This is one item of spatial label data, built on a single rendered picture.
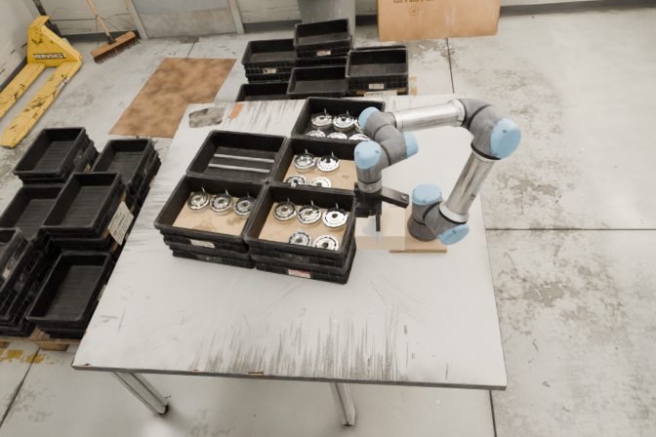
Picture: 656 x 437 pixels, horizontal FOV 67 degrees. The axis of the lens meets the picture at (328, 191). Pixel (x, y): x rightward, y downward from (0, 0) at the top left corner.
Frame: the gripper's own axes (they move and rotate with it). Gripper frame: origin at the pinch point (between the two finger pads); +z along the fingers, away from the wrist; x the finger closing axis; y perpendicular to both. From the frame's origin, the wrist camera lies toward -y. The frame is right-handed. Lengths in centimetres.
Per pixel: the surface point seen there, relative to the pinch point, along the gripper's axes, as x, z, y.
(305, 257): -3.1, 23.1, 29.9
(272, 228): -20, 27, 46
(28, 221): -59, 71, 210
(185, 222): -23, 26, 85
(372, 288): 0.0, 39.7, 5.1
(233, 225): -21, 26, 63
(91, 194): -71, 60, 169
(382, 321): 14.2, 39.7, 1.0
